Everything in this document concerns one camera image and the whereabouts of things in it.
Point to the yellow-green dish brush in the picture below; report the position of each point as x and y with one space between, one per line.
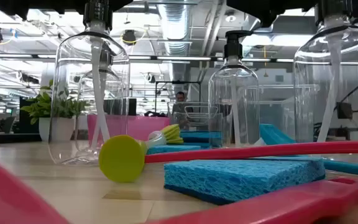
121 158

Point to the person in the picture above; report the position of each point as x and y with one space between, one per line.
180 97

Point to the clear plastic tub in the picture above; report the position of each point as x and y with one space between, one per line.
275 105

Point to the silver ventilation duct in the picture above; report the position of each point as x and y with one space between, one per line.
176 28

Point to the green plant in white pot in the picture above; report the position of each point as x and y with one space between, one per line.
39 107

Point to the black monitor on arm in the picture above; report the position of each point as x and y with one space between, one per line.
343 110

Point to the black background rig frame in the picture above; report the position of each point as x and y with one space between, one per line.
179 82

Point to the clear pump soap bottle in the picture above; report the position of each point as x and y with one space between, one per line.
73 93
117 93
346 77
233 93

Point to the pink plastic bin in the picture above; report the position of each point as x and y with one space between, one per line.
148 126

